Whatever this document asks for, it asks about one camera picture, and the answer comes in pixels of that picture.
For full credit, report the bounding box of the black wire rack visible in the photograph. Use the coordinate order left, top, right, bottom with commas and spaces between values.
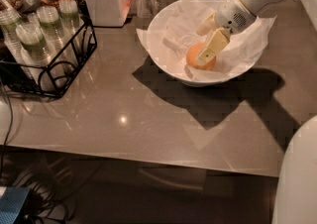
1, 0, 97, 98

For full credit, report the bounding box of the black cable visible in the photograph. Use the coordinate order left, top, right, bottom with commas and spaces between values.
0, 78, 100, 224

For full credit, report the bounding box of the white bowl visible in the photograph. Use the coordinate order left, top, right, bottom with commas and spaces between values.
146, 0, 264, 88

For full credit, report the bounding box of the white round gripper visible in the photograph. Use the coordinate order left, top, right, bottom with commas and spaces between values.
195, 0, 257, 66

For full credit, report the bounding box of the white paper sheet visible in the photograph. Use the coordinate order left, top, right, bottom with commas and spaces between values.
136, 0, 277, 83

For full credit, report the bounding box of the orange fruit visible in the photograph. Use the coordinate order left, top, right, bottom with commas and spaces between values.
186, 43, 216, 70

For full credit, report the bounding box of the blue box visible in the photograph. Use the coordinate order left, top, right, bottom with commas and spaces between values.
0, 186, 29, 224

